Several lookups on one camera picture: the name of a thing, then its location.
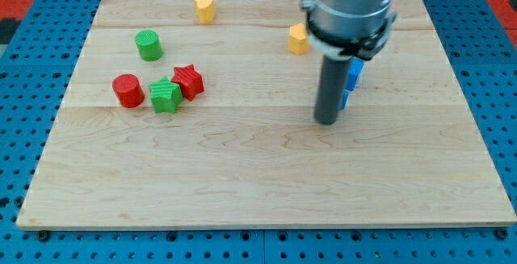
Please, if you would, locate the blue block lower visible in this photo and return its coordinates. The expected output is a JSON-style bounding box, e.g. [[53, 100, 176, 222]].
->
[[340, 90, 350, 111]]

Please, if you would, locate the blue block upper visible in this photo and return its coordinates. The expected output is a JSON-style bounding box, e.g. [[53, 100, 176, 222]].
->
[[346, 58, 364, 91]]

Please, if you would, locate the green star block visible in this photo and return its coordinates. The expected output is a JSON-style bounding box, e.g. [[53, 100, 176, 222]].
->
[[148, 77, 183, 113]]

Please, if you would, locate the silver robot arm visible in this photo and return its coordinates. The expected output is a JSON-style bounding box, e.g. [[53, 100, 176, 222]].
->
[[300, 0, 397, 125]]

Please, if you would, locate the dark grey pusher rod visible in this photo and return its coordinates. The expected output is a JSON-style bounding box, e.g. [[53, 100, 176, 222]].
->
[[314, 57, 351, 125]]

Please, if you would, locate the yellow pentagon block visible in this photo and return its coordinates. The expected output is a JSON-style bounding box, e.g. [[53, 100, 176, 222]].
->
[[288, 23, 310, 55]]

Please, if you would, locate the red cylinder block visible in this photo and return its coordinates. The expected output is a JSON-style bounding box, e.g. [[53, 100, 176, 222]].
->
[[111, 73, 145, 108]]

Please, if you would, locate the green cylinder block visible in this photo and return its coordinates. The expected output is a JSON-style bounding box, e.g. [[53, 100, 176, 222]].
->
[[134, 29, 162, 61]]

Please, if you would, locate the wooden board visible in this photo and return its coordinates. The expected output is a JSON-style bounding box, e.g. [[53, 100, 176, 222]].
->
[[16, 0, 516, 231]]

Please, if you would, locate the yellow heart block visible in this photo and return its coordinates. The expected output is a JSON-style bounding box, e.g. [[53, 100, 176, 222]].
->
[[194, 0, 216, 24]]

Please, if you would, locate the blue block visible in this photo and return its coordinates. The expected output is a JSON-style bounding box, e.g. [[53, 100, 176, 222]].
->
[[346, 58, 364, 91], [340, 90, 350, 111]]

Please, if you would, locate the red star block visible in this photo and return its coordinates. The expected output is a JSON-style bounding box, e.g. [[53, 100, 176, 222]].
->
[[171, 64, 204, 101]]

